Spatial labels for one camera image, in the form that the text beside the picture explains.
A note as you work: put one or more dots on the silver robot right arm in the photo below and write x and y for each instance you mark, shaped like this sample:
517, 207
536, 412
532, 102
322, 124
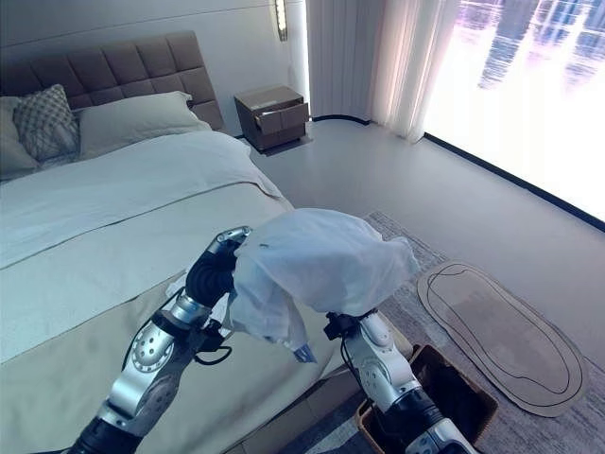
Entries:
397, 388

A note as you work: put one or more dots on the white garment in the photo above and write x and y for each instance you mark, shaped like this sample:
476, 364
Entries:
312, 265

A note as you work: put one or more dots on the brown wooden nightstand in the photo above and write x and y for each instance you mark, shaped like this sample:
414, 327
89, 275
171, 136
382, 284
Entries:
274, 118

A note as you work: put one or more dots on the white plain pillow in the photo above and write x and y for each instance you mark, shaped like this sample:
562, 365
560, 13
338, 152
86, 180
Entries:
137, 120

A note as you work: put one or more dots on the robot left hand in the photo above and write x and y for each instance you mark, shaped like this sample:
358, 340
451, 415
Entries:
208, 274

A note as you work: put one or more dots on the grey textured rug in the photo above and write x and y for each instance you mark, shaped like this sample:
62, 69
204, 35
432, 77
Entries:
543, 425

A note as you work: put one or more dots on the brown padded headboard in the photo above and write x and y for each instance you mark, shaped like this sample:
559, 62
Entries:
123, 71

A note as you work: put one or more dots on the grey plain pillow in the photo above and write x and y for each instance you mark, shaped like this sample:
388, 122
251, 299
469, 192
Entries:
12, 142

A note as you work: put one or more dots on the white sheer curtain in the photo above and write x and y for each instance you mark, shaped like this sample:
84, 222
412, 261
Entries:
378, 61

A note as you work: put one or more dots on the tan oval outlined mat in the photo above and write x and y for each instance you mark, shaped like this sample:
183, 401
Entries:
506, 336

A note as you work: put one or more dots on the grey lattice pattern cushion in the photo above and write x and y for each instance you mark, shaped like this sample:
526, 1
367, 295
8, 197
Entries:
47, 123

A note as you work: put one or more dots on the wall lamp strip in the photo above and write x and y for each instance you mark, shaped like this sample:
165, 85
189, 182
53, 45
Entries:
281, 19

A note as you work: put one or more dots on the brown woven laundry basket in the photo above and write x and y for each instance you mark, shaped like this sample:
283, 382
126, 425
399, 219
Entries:
468, 397

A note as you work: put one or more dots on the light blue duvet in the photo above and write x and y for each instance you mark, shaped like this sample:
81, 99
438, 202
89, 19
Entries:
118, 189

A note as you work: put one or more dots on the bed with beige sheet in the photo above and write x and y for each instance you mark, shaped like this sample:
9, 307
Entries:
94, 284

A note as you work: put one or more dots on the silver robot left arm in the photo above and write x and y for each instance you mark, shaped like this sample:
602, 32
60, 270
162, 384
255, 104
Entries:
142, 369

